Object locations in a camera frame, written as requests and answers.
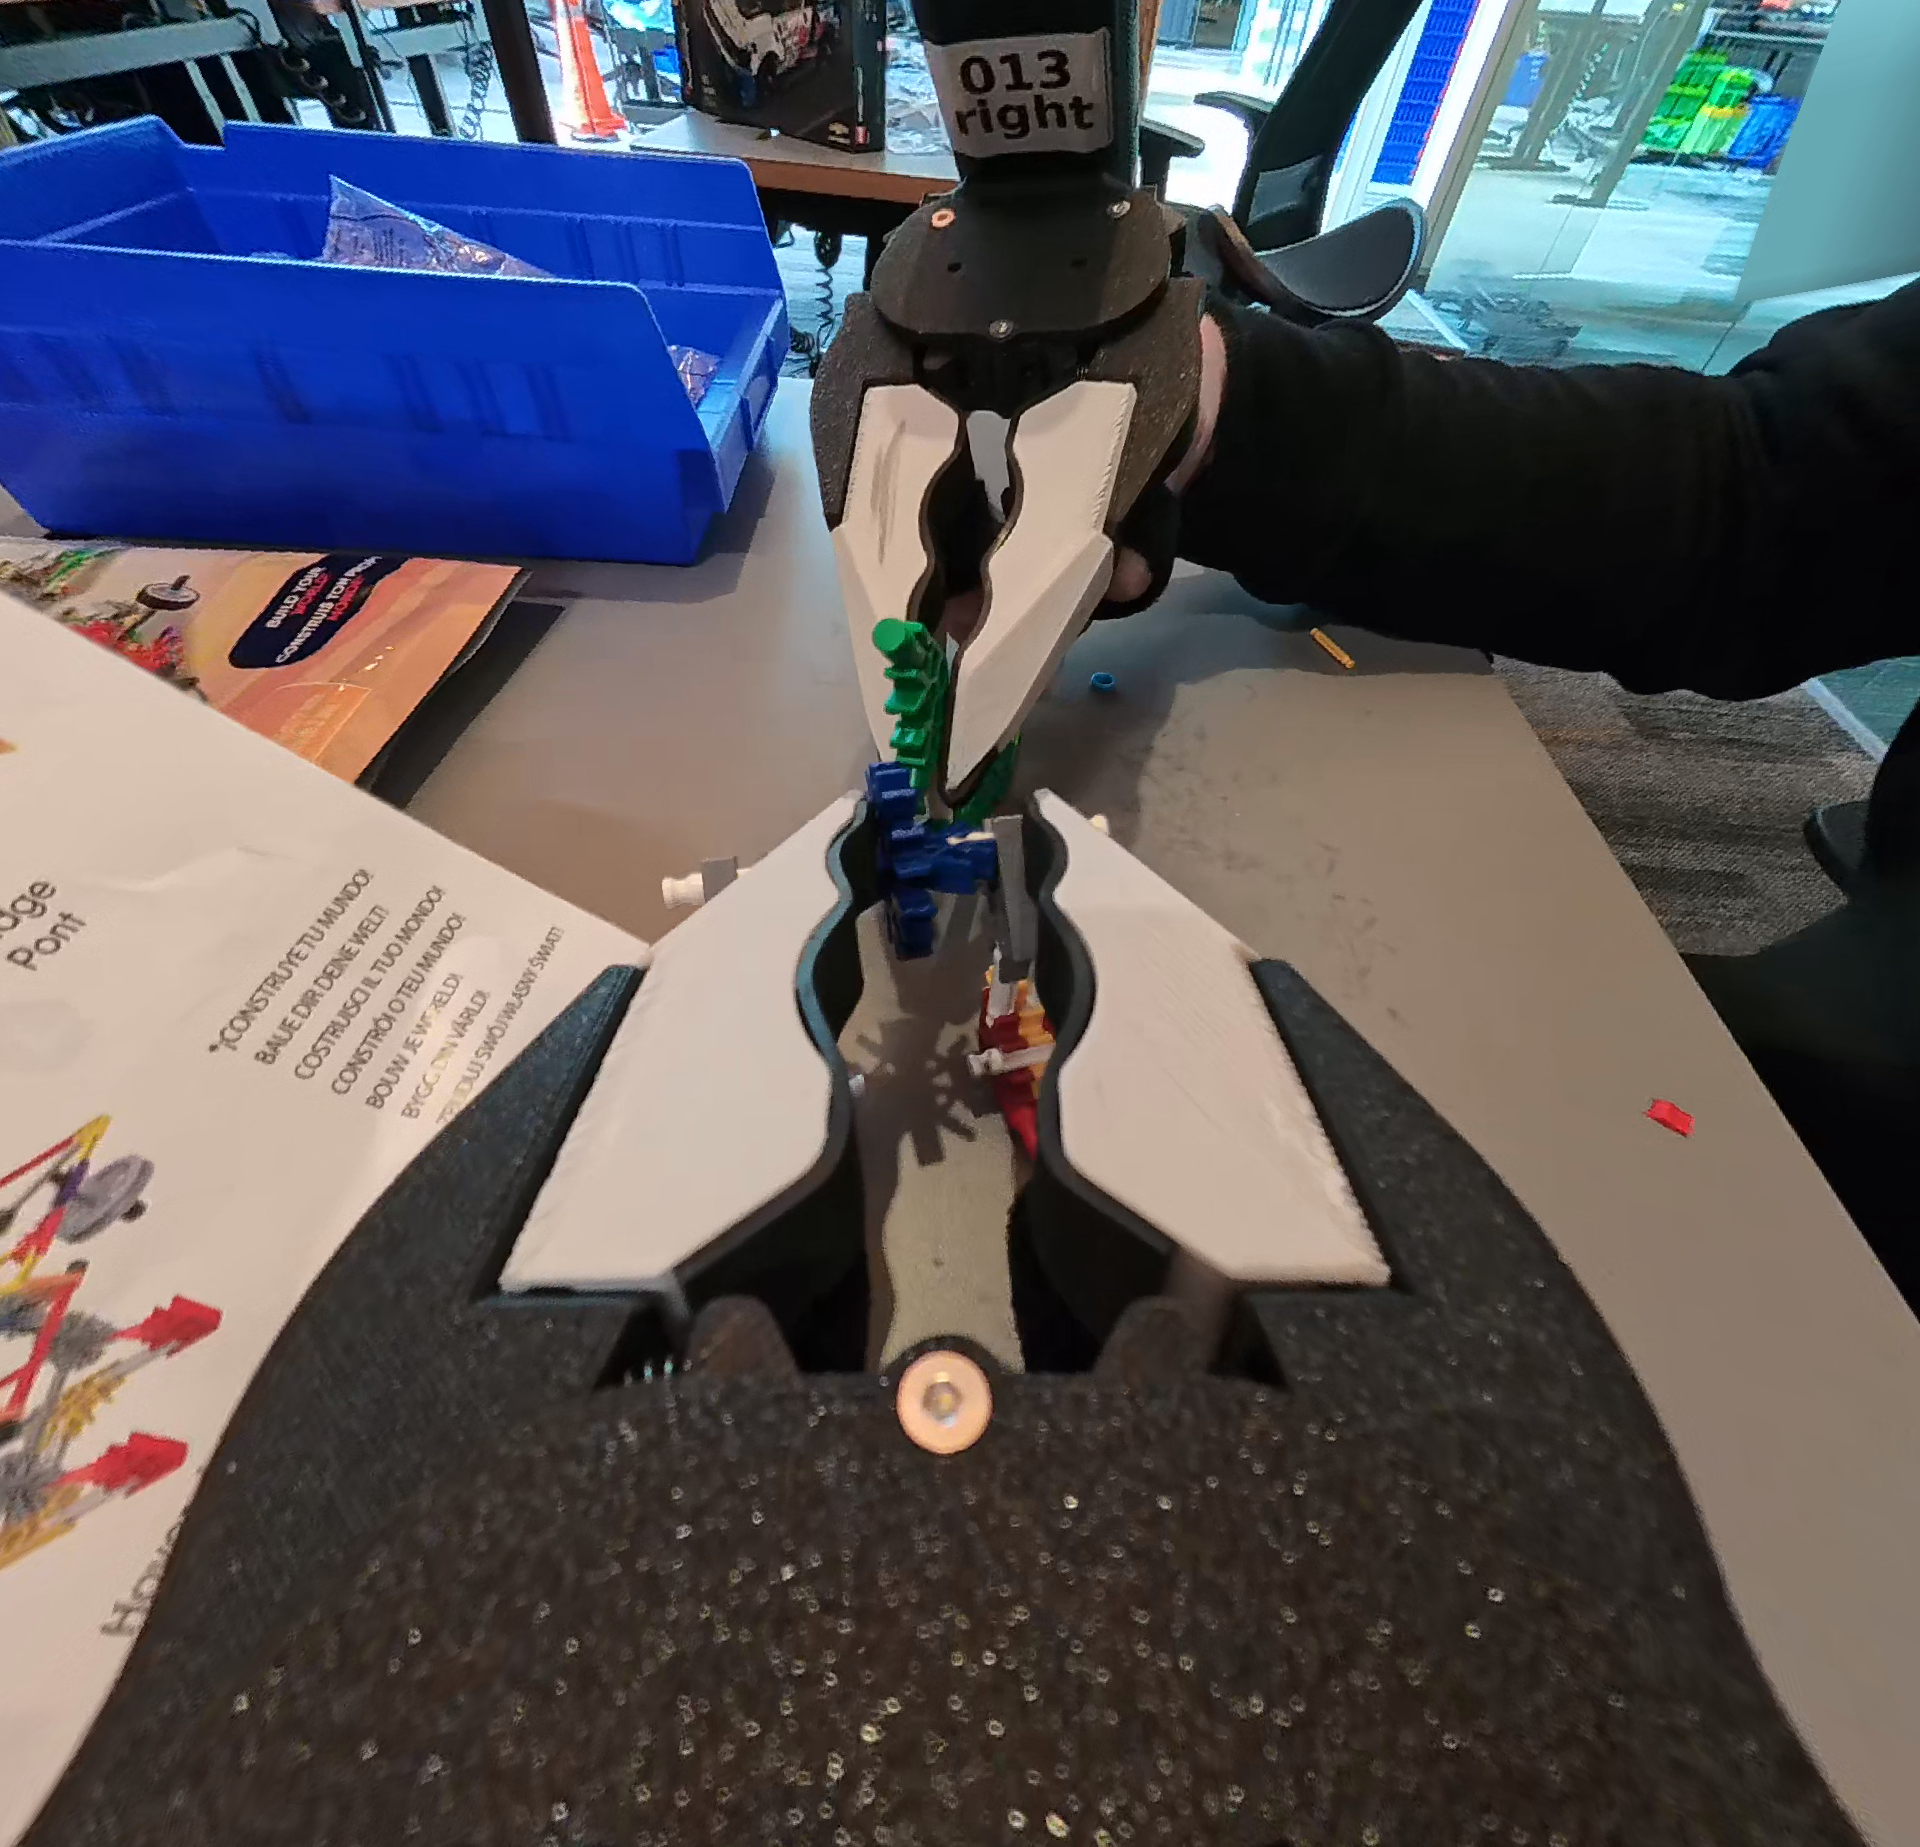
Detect blue toy connector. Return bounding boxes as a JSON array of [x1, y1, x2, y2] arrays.
[[861, 766, 1006, 962]]

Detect toy instruction booklet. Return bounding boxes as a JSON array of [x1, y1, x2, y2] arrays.
[[0, 594, 646, 1834]]

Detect orange traffic cone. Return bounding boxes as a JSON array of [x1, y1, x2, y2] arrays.
[[547, 0, 630, 139]]

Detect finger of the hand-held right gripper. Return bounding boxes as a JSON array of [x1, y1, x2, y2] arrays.
[[830, 383, 966, 771], [941, 380, 1139, 800]]

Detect crinkled clear plastic bag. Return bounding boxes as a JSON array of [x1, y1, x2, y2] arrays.
[[322, 174, 724, 411]]

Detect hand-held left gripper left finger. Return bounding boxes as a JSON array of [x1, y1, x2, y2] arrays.
[[501, 792, 865, 1299]]

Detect stack of blue crates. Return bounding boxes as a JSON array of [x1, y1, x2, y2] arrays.
[[1373, 0, 1505, 188]]

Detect toy car box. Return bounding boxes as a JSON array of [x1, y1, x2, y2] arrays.
[[665, 0, 891, 153]]

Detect person's black clothing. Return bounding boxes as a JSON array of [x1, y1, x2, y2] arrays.
[[1680, 745, 1920, 1280]]

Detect green toy connector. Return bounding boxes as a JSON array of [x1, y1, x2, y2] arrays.
[[876, 632, 956, 771]]

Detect wooden side table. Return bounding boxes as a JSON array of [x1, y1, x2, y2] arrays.
[[630, 116, 960, 209]]

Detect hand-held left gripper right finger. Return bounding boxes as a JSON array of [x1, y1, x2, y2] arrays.
[[1033, 790, 1395, 1295]]

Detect green and blue crates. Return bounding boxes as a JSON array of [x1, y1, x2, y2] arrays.
[[1640, 54, 1802, 164]]

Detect black metal pole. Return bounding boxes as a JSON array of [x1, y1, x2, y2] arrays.
[[459, 0, 556, 146]]

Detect person's right hand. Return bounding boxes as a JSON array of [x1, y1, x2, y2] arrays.
[[1097, 308, 1242, 623]]

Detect blue plastic bin with tag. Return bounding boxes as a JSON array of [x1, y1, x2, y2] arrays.
[[0, 116, 791, 565]]

